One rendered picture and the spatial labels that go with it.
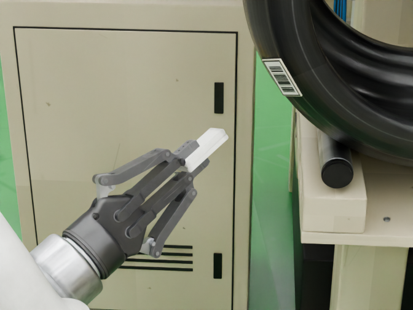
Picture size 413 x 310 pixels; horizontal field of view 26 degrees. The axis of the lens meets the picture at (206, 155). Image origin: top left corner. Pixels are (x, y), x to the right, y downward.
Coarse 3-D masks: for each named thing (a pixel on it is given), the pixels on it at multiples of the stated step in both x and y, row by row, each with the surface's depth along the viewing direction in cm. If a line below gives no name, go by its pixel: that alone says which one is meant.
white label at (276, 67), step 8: (264, 64) 119; (272, 64) 117; (280, 64) 116; (272, 72) 118; (280, 72) 117; (288, 72) 116; (280, 80) 118; (288, 80) 117; (280, 88) 120; (288, 88) 118; (296, 88) 117; (296, 96) 118
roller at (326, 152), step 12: (324, 144) 127; (336, 144) 126; (324, 156) 124; (336, 156) 123; (348, 156) 124; (324, 168) 122; (336, 168) 122; (348, 168) 122; (324, 180) 123; (336, 180) 123; (348, 180) 123
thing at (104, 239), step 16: (96, 208) 104; (112, 208) 104; (80, 224) 103; (96, 224) 102; (112, 224) 105; (128, 224) 106; (80, 240) 101; (96, 240) 101; (112, 240) 102; (128, 240) 106; (96, 256) 101; (112, 256) 102; (128, 256) 106; (112, 272) 104
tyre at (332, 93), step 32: (256, 0) 114; (288, 0) 111; (320, 0) 138; (256, 32) 116; (288, 32) 113; (320, 32) 140; (352, 32) 140; (288, 64) 115; (320, 64) 114; (352, 64) 142; (384, 64) 142; (288, 96) 121; (320, 96) 117; (352, 96) 116; (384, 96) 141; (320, 128) 123; (352, 128) 119; (384, 128) 118; (384, 160) 124
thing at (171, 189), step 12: (180, 180) 109; (192, 180) 110; (156, 192) 110; (168, 192) 108; (180, 192) 109; (144, 204) 109; (156, 204) 107; (144, 216) 106; (156, 216) 107; (132, 228) 105
